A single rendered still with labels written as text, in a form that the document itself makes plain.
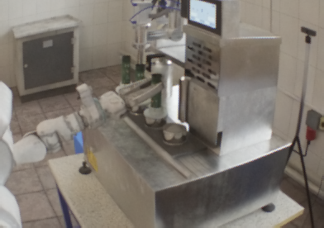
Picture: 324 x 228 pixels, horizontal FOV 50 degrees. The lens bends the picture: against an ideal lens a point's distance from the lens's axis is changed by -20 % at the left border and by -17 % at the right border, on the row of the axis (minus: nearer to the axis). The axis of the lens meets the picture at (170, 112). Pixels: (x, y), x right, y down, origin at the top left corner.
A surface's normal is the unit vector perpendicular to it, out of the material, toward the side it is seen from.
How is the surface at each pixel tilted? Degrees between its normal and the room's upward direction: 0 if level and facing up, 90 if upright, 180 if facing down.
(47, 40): 90
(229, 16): 90
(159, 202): 90
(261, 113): 90
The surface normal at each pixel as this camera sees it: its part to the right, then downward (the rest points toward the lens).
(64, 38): 0.50, 0.37
